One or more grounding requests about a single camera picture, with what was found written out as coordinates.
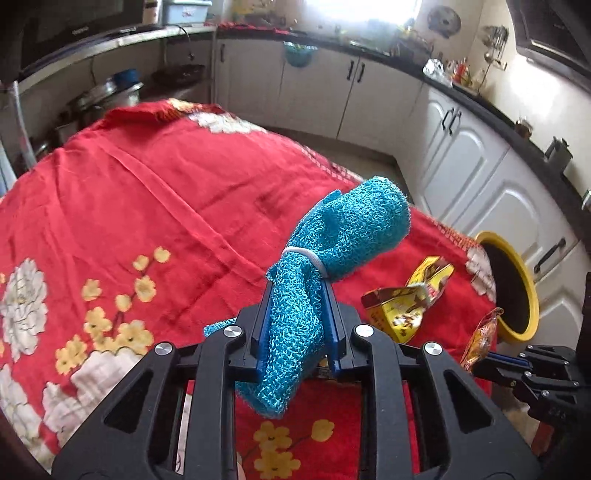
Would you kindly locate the window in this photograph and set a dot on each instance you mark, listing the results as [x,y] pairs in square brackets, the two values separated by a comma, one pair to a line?
[360,11]

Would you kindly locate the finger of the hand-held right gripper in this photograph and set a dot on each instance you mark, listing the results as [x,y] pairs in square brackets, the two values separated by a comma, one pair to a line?
[505,357]
[498,374]

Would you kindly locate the white pole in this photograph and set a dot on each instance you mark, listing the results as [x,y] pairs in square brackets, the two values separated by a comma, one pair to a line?
[23,129]

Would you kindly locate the light blue plastic box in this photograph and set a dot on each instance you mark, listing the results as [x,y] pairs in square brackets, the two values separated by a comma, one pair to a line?
[187,10]

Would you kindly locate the black microwave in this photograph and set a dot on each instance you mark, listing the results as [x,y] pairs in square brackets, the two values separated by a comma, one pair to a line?
[78,27]

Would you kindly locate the white kitchen cabinets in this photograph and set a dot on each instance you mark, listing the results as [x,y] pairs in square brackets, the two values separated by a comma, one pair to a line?
[466,152]

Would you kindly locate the yellow rimmed bin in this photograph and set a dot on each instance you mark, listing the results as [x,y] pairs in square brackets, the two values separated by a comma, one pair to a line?
[512,286]

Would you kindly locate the grey counter shelf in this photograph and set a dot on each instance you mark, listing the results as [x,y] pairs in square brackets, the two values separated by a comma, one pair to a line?
[115,44]

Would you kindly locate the black countertop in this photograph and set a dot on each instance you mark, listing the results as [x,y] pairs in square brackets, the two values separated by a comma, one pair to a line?
[503,134]

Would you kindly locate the range hood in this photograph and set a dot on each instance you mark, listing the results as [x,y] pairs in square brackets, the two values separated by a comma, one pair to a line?
[554,27]

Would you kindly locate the crumpled foil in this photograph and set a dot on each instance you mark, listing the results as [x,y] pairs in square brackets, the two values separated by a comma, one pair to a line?
[436,71]

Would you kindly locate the group of condiment bottles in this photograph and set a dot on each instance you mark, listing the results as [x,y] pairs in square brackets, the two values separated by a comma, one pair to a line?
[468,74]

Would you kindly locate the blue mesh cloth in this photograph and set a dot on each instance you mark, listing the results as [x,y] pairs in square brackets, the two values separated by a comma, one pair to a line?
[341,230]

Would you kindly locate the blue bowl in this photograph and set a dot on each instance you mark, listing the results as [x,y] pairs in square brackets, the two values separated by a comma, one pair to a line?
[127,77]

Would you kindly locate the wall utensil rack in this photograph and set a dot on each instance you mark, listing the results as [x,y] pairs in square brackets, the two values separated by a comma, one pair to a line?
[495,44]

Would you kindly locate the steel pot with lid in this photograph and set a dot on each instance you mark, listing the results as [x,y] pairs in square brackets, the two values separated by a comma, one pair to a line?
[104,99]

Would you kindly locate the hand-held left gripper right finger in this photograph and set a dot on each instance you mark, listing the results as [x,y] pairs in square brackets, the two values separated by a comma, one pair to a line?
[331,332]

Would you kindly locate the dark wok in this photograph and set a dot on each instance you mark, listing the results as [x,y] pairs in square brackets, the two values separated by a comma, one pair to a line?
[179,74]

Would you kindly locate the person's red clothing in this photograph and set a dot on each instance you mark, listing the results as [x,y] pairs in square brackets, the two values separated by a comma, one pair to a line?
[542,438]

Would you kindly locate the round wall ornament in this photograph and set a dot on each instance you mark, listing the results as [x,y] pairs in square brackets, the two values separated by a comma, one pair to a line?
[444,21]

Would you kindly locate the red floral blanket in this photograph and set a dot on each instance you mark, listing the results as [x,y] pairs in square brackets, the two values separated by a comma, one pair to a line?
[138,194]

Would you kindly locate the yellow brown snack wrapper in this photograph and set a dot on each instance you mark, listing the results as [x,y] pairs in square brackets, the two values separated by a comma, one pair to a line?
[401,311]

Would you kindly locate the blue hanging basket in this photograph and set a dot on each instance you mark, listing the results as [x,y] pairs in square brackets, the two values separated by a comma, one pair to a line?
[299,54]

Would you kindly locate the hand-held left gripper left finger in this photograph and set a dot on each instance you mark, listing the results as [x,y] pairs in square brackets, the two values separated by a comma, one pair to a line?
[262,330]

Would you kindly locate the white orange snack wrapper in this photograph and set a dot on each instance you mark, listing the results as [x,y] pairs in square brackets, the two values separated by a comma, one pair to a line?
[480,337]

